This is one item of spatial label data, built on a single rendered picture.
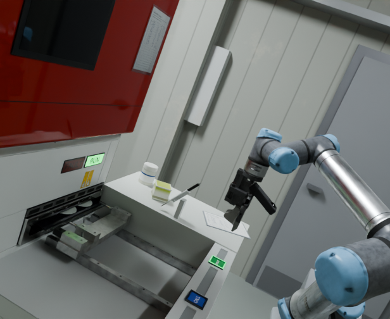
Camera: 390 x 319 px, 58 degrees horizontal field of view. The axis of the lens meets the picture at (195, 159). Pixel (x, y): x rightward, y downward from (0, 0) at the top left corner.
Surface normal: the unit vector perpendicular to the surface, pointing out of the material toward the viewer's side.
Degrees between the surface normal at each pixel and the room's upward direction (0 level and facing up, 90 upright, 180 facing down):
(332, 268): 114
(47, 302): 0
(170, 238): 90
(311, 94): 90
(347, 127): 90
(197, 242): 90
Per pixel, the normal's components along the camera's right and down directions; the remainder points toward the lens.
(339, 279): -0.95, 0.13
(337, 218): -0.27, 0.13
